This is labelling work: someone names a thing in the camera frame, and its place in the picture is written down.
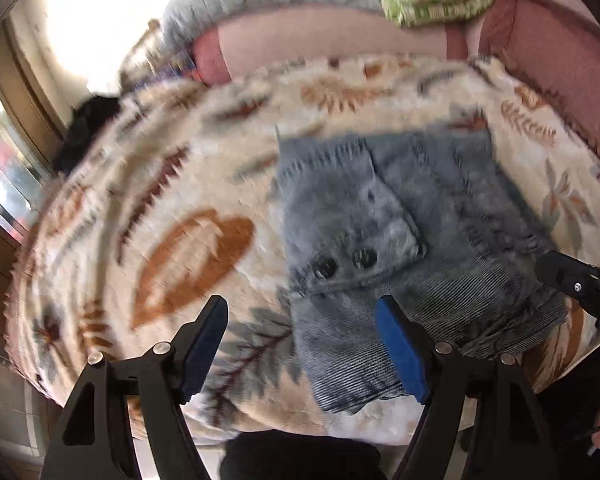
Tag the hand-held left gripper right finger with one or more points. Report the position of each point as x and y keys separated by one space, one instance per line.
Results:
x=400 y=355

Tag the leaf-print blanket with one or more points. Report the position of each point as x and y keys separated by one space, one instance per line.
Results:
x=155 y=210

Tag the pink and red sofa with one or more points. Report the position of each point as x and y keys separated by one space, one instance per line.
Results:
x=330 y=35

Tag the grey-blue denim pants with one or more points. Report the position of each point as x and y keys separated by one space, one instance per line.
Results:
x=405 y=240

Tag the person's black trousers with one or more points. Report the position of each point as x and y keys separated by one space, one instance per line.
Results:
x=300 y=457

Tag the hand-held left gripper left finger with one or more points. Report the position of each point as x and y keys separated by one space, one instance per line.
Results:
x=205 y=350

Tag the black cloth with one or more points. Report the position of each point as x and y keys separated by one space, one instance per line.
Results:
x=82 y=135

